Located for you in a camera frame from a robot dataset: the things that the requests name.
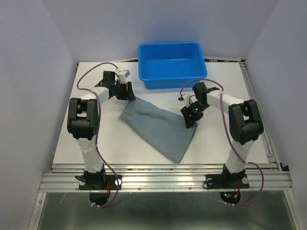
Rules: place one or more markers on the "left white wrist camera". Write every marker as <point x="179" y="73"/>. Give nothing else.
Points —
<point x="122" y="75"/>

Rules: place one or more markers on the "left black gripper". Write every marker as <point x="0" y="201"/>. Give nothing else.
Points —
<point x="131" y="96"/>

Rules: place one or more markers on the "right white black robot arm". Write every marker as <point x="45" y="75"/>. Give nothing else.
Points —
<point x="242" y="124"/>

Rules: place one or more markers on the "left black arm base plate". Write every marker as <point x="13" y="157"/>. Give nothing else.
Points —
<point x="110" y="184"/>

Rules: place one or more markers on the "light denim skirt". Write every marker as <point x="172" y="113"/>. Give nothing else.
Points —
<point x="165" y="131"/>

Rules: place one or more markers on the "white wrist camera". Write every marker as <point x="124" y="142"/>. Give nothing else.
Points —
<point x="186" y="99"/>
<point x="122" y="75"/>

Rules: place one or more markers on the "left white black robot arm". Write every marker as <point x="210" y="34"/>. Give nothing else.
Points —
<point x="84" y="120"/>

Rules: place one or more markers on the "aluminium extrusion frame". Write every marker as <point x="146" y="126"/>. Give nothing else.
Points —
<point x="157" y="194"/>

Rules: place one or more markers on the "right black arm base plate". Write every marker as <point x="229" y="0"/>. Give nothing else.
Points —
<point x="225" y="181"/>

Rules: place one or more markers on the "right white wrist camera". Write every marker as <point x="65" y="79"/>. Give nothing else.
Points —
<point x="186" y="99"/>

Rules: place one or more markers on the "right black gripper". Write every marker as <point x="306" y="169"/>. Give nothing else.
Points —
<point x="190" y="120"/>

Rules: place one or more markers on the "blue plastic bin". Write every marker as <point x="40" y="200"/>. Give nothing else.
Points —
<point x="170" y="65"/>

